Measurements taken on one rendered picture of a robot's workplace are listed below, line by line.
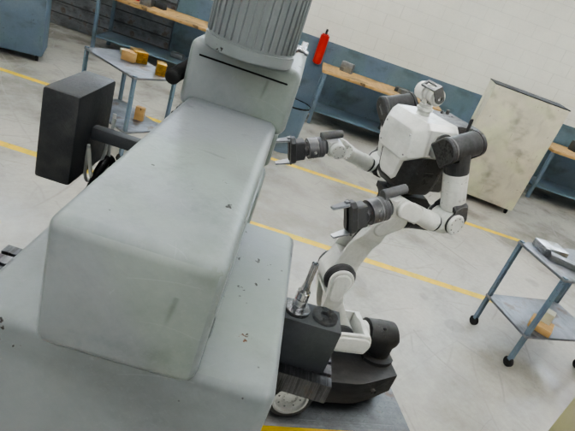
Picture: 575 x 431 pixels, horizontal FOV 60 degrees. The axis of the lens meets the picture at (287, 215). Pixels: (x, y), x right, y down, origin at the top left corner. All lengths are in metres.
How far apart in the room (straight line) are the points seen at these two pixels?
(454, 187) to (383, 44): 7.24
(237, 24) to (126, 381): 0.69
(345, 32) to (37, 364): 8.41
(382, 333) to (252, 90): 1.58
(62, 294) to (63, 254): 0.06
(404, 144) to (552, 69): 7.96
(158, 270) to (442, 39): 8.69
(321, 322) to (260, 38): 0.98
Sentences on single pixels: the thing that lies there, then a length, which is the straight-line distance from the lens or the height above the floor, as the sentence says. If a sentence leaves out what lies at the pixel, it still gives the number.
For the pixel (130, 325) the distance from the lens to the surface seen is 0.67.
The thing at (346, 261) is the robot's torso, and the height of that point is 1.09.
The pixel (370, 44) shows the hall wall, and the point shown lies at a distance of 8.98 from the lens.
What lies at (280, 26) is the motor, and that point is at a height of 1.98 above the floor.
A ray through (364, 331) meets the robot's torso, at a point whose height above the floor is 0.74.
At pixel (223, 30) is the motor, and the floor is 1.93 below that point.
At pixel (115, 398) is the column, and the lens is 0.82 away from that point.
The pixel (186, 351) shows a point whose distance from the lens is 0.68.
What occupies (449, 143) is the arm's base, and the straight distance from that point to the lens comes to 1.80.
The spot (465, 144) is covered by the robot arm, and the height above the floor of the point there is 1.75.
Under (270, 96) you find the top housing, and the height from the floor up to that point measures 1.82.
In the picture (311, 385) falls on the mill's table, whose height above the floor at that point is 0.90.
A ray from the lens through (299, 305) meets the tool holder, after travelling 1.68.
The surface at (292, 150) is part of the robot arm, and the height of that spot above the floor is 1.44.
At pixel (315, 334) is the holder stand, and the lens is 1.70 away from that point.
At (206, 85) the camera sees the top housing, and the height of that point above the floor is 1.80.
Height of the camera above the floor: 2.09
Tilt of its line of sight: 25 degrees down
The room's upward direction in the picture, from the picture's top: 20 degrees clockwise
